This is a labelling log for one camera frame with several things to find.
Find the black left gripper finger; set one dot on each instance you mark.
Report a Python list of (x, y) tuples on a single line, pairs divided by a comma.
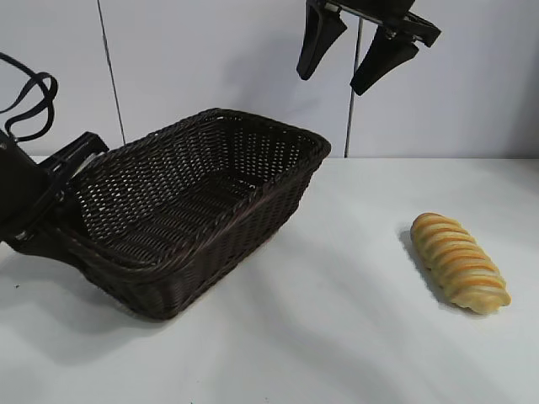
[(46, 250), (72, 214)]

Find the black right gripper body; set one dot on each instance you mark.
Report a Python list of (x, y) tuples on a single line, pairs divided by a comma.
[(379, 10)]

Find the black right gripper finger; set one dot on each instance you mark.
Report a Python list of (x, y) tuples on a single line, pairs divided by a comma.
[(381, 63), (318, 42)]

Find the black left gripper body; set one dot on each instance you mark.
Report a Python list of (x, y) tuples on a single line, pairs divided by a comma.
[(25, 189)]

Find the thin metal wall pole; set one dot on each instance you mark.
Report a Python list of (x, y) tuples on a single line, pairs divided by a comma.
[(353, 105)]

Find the long striped bread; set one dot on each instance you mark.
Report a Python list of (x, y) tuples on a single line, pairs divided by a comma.
[(459, 263)]

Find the dark brown woven basket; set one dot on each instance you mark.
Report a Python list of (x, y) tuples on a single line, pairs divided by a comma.
[(202, 210)]

